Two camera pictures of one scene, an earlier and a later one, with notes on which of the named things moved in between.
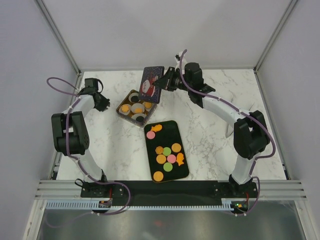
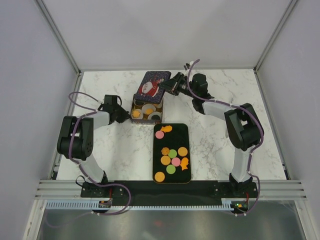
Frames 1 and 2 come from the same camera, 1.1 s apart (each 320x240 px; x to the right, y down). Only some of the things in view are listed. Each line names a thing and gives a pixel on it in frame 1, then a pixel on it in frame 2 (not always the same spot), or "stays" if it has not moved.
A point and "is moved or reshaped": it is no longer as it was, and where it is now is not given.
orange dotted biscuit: (176, 147) to (182, 151)
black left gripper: (106, 104) to (125, 115)
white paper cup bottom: (138, 114) to (155, 113)
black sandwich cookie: (134, 99) to (139, 102)
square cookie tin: (135, 110) is moved or reshaped
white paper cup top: (131, 94) to (138, 103)
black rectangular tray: (167, 155) is moved or reshaped
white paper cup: (148, 105) to (158, 105)
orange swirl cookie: (125, 108) to (136, 113)
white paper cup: (124, 109) to (137, 114)
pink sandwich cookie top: (150, 135) to (159, 134)
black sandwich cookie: (140, 119) to (155, 117)
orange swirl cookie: (159, 150) to (165, 151)
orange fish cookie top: (157, 128) to (166, 128)
